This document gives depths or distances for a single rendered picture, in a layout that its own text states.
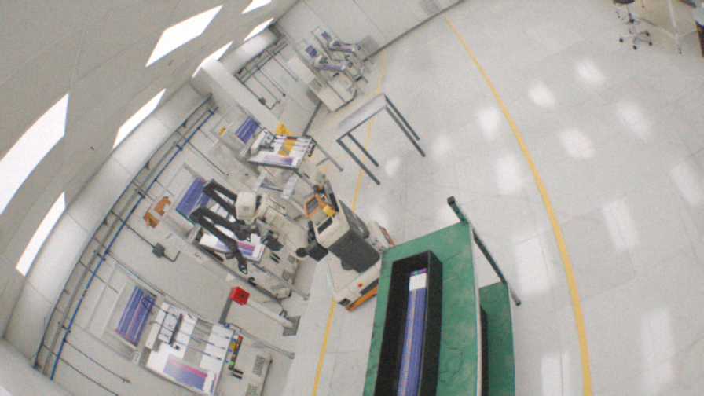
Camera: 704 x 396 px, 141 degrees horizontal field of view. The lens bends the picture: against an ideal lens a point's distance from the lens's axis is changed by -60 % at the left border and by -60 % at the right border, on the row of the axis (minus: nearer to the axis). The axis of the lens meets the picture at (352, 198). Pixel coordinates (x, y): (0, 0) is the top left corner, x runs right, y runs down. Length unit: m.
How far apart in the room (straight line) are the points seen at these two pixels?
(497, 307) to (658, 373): 1.17
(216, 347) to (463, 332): 2.19
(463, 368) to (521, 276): 1.24
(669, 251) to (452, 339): 1.60
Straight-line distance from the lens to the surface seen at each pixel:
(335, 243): 2.27
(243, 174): 4.40
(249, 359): 3.23
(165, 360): 2.94
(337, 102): 7.35
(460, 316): 1.08
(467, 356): 1.02
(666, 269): 2.12
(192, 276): 4.83
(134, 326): 2.96
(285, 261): 3.69
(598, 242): 2.17
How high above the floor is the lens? 1.87
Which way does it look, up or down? 28 degrees down
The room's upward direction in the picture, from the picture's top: 46 degrees counter-clockwise
